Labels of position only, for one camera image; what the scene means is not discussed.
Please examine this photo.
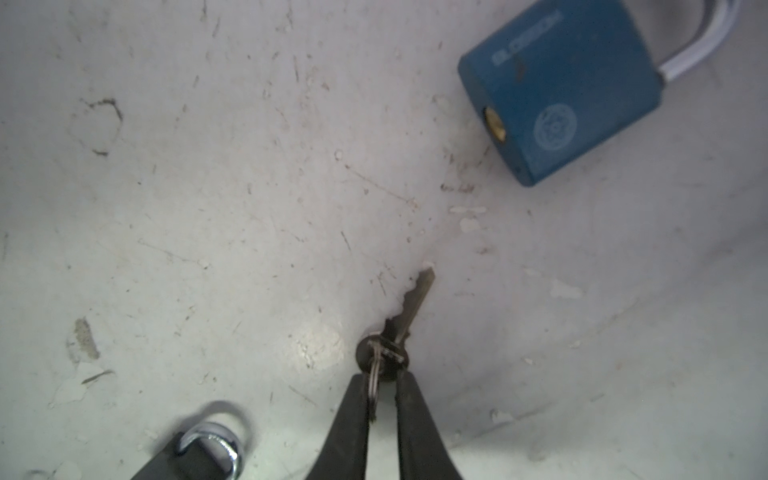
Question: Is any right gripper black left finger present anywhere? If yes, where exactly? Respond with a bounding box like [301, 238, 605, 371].
[306, 373, 370, 480]

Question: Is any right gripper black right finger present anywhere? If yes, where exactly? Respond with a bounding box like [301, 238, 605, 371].
[395, 370, 462, 480]

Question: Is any key with ring for large padlock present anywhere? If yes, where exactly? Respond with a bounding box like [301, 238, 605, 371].
[355, 268, 435, 423]

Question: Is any large blue padlock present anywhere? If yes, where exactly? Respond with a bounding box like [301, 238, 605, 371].
[458, 1, 741, 187]

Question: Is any black padlock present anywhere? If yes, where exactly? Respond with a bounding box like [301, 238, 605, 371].
[132, 422, 243, 480]

